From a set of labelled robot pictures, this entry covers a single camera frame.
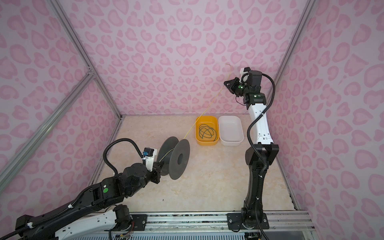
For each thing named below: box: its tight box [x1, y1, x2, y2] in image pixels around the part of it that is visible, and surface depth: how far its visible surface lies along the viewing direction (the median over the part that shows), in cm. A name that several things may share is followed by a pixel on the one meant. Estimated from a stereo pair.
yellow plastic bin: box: [195, 115, 220, 146], surface depth 109 cm
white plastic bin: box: [218, 115, 245, 147], surface depth 109 cm
